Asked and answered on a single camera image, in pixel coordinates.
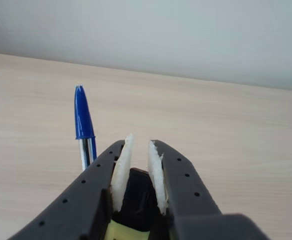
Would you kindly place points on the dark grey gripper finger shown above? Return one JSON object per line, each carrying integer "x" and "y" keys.
{"x": 188, "y": 192}
{"x": 86, "y": 200}

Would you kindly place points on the blue capped ballpoint pen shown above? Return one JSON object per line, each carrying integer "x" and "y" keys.
{"x": 84, "y": 120}

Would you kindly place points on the yellow paper inside cup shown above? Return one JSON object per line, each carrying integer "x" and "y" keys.
{"x": 121, "y": 231}

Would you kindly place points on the black object inside cup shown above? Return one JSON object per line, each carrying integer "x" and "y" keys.
{"x": 138, "y": 195}

